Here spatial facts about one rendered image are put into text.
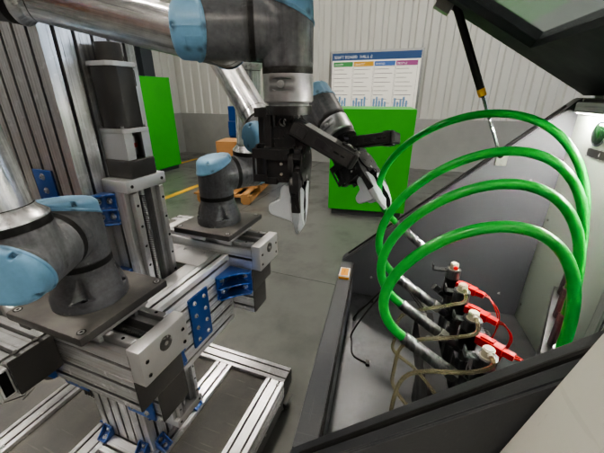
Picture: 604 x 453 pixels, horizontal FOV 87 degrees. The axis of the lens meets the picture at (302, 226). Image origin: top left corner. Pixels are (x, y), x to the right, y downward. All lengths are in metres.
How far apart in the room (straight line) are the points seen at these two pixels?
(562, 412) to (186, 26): 0.58
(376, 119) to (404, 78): 3.23
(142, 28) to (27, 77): 0.44
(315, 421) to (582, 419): 0.38
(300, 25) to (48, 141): 0.71
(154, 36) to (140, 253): 0.59
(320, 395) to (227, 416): 0.96
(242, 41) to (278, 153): 0.15
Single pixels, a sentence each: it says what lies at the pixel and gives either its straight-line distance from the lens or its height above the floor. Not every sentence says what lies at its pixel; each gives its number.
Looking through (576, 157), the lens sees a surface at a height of 1.36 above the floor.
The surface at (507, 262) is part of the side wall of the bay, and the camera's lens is 1.11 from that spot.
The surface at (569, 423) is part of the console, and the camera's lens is 0.40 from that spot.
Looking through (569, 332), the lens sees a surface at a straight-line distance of 0.52.
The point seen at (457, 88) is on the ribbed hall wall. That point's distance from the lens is 7.10.
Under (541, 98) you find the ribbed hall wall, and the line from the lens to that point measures 7.34.
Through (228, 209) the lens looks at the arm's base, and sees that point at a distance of 1.12.
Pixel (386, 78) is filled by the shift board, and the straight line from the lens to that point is 7.11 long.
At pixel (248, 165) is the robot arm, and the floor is 1.23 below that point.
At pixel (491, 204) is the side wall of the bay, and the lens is 1.02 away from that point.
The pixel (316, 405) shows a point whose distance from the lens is 0.65.
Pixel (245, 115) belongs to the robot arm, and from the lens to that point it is 0.85.
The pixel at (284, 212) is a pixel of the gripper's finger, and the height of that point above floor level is 1.27.
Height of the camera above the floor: 1.46
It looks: 23 degrees down
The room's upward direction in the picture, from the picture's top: straight up
